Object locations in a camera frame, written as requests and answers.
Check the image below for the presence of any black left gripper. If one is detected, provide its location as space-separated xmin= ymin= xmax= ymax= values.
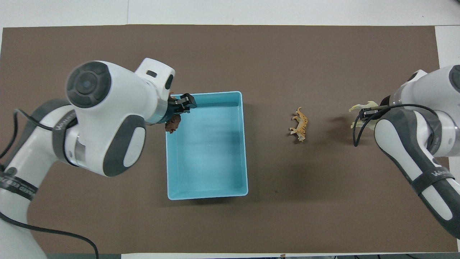
xmin=166 ymin=93 xmax=198 ymax=117

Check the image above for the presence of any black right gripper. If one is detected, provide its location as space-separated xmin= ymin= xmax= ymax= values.
xmin=359 ymin=104 xmax=389 ymax=122

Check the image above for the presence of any cream white horse toy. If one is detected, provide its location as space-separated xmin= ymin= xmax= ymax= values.
xmin=349 ymin=101 xmax=380 ymax=130

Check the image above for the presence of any brown lion toy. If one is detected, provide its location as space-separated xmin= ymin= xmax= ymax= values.
xmin=165 ymin=92 xmax=181 ymax=134

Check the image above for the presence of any orange striped tiger toy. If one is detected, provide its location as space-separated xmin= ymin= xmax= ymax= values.
xmin=289 ymin=106 xmax=309 ymax=142

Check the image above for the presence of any light blue storage box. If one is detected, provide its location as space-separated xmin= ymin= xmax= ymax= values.
xmin=165 ymin=91 xmax=249 ymax=201

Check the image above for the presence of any brown table mat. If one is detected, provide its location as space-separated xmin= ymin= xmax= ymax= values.
xmin=0 ymin=24 xmax=459 ymax=254

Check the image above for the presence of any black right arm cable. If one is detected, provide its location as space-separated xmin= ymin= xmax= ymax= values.
xmin=353 ymin=104 xmax=438 ymax=147

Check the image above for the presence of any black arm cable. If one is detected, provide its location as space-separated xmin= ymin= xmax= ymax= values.
xmin=0 ymin=109 xmax=100 ymax=259
xmin=353 ymin=104 xmax=438 ymax=147

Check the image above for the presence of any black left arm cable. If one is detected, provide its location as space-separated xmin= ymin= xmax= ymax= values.
xmin=0 ymin=109 xmax=100 ymax=259

